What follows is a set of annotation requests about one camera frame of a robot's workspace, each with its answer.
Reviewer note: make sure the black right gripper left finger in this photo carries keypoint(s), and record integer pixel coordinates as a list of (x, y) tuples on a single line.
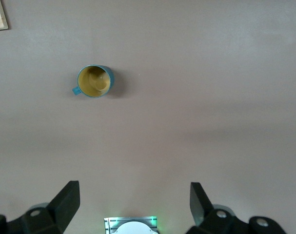
[(62, 207)]

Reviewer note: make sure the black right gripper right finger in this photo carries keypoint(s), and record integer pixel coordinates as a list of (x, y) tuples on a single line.
[(201, 209)]

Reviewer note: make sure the teal cup yellow inside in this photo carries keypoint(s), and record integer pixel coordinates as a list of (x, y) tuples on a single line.
[(94, 81)]

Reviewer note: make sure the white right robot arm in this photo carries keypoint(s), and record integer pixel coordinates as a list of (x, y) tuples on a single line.
[(134, 229)]

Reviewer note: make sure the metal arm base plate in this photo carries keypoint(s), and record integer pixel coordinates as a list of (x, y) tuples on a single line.
[(110, 224)]

